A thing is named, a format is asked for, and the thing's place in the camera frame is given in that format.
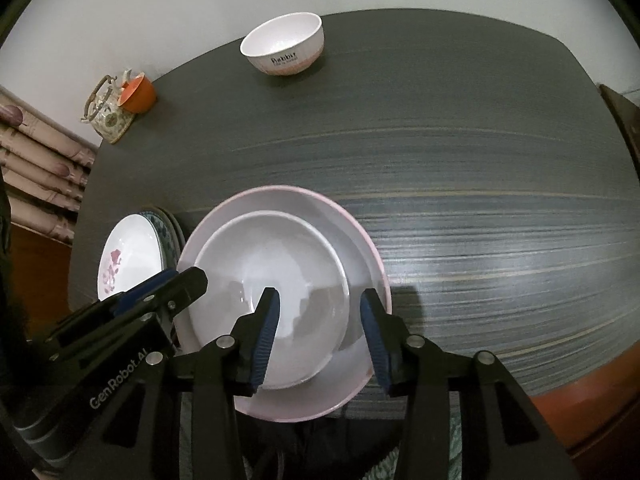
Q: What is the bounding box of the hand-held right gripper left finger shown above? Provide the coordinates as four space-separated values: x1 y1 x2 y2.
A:
75 286 282 480

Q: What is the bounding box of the white plate with pink flower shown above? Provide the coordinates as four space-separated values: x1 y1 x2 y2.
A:
96 214 165 303

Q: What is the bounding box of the white bowl with pink base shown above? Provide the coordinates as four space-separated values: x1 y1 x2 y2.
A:
240 11 325 77

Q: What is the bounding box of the beige patterned curtain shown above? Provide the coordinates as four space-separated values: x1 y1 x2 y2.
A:
0 85 98 246

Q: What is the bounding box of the orange lidded cup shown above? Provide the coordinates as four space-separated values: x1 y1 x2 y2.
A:
118 74 157 114

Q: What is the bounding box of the floral ceramic teapot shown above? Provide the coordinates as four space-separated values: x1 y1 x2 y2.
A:
80 67 138 145

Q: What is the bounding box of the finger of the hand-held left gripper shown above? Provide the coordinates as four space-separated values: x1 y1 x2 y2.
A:
102 266 209 322
47 296 176 358

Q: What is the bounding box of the green patterned cloth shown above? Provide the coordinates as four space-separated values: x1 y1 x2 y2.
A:
360 400 466 480

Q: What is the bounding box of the white bowl with blue cartoon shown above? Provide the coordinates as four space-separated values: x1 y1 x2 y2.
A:
187 210 351 391

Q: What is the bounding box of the blue floral plate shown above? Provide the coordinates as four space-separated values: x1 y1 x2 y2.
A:
137 205 186 281

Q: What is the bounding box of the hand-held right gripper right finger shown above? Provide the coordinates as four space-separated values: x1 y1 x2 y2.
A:
360 287 572 480

